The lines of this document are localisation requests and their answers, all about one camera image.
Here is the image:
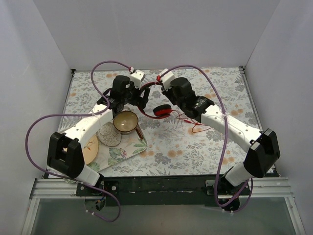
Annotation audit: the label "yellow bird plate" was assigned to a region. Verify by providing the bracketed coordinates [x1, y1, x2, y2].
[82, 135, 99, 165]

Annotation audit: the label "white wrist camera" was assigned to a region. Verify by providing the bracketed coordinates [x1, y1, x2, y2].
[159, 69, 175, 91]
[130, 70, 145, 89]

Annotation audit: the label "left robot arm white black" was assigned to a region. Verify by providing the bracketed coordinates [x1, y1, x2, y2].
[47, 70, 148, 196]

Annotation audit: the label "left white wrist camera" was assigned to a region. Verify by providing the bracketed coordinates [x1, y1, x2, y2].
[130, 70, 145, 89]

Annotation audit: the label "red black headphones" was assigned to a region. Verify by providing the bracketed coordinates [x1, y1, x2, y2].
[138, 82, 173, 119]

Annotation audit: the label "red headphone cable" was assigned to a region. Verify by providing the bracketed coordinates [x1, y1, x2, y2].
[171, 110, 212, 134]

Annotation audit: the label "speckled grey saucer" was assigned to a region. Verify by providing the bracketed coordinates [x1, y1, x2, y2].
[96, 122, 122, 147]

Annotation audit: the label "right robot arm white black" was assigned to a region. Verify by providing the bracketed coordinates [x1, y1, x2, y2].
[160, 77, 280, 195]

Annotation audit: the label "beige ceramic bowl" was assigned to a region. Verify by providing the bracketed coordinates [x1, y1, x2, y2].
[113, 111, 139, 135]

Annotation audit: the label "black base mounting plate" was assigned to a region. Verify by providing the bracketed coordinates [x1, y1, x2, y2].
[73, 170, 279, 206]

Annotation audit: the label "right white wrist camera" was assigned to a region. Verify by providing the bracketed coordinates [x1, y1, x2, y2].
[159, 69, 175, 91]

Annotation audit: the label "floral serving tray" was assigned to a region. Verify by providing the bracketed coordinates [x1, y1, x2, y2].
[58, 106, 148, 172]

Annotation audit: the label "copper spoon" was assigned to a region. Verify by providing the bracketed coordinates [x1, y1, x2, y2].
[136, 128, 144, 140]

